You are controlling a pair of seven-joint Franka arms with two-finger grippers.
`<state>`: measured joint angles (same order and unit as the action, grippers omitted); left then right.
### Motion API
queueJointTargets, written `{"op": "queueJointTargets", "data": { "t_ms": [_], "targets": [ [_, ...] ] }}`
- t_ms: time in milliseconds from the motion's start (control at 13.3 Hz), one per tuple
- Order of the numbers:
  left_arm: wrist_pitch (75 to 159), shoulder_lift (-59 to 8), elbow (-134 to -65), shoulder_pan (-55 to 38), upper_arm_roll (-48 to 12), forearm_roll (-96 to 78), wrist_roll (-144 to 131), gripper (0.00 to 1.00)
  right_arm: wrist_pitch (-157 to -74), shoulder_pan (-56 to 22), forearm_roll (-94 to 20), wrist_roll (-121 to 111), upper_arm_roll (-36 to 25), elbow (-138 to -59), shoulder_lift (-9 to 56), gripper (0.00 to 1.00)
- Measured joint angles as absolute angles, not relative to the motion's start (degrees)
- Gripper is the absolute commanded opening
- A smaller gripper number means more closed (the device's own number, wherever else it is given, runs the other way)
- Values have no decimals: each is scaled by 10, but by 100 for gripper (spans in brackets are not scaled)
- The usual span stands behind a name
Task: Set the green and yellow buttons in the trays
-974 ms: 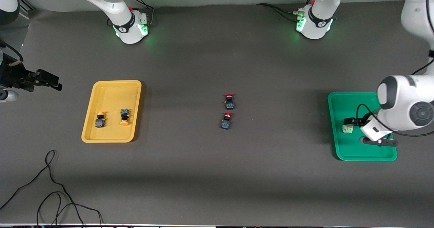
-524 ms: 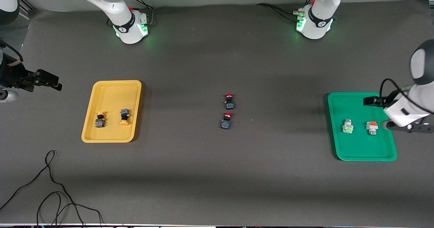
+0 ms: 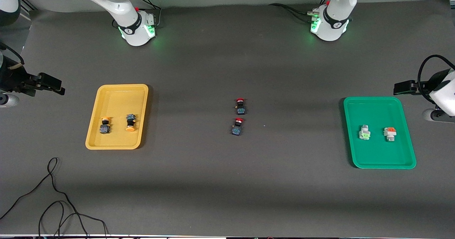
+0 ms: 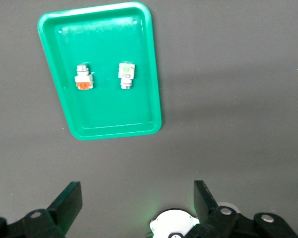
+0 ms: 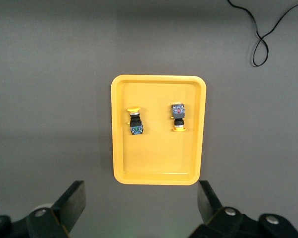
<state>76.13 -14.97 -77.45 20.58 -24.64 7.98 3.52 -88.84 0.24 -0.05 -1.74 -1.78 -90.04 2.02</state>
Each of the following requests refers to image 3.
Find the white button with green insert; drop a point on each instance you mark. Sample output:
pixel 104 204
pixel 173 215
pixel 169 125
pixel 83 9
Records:
pixel 364 132

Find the yellow plastic tray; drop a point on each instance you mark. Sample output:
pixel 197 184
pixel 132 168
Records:
pixel 117 100

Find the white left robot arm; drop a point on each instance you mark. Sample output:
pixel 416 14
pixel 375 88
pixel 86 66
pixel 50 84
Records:
pixel 334 22

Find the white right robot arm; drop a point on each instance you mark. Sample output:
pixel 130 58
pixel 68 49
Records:
pixel 132 27

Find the white button with orange insert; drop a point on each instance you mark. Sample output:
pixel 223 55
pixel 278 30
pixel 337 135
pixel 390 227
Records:
pixel 390 134

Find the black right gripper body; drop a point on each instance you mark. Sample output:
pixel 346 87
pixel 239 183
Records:
pixel 10 78

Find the green plastic tray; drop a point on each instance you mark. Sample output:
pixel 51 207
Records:
pixel 378 153

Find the aluminium frame rail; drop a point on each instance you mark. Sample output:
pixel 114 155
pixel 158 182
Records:
pixel 27 7

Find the yellow mushroom push button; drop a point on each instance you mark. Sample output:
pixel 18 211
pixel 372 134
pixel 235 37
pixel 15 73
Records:
pixel 130 121
pixel 104 126

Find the red mushroom push button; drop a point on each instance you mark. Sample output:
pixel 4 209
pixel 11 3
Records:
pixel 240 107
pixel 237 128

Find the dark grey table mat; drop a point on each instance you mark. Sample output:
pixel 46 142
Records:
pixel 227 196

